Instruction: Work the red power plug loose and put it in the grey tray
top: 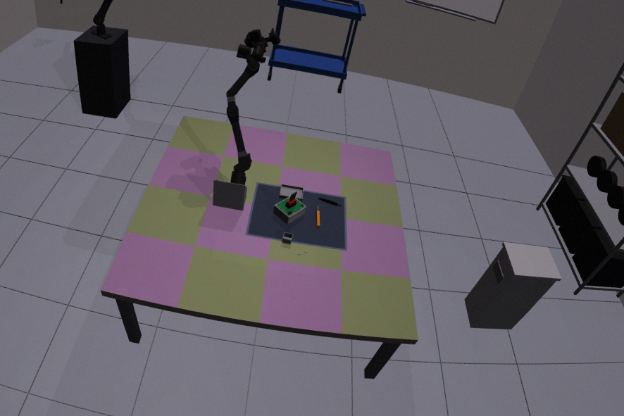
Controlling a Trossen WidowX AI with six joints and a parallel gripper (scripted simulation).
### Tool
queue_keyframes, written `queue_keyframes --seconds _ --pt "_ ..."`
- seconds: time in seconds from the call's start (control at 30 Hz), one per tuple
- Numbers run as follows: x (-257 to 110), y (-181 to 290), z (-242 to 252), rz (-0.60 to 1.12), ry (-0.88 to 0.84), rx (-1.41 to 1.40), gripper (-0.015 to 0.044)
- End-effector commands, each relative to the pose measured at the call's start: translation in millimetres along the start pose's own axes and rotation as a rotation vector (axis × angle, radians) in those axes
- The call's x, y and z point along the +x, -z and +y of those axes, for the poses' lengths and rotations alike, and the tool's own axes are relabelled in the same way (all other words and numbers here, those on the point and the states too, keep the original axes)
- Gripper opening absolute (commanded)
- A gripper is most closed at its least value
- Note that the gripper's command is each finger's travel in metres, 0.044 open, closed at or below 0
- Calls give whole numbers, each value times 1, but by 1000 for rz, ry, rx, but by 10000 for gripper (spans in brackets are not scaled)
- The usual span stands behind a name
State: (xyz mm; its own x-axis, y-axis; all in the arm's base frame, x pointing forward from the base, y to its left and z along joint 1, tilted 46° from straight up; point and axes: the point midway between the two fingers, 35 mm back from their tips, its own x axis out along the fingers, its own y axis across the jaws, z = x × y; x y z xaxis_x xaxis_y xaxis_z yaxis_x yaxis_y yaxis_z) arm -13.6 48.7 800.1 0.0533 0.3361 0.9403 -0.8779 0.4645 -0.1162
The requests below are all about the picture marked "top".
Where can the green circuit board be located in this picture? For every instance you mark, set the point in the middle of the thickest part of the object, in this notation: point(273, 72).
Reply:
point(293, 209)

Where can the dark blue work mat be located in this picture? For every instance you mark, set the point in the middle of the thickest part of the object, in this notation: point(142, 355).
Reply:
point(332, 232)

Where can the red power plug with black cables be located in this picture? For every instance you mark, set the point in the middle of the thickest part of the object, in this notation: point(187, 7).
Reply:
point(292, 199)

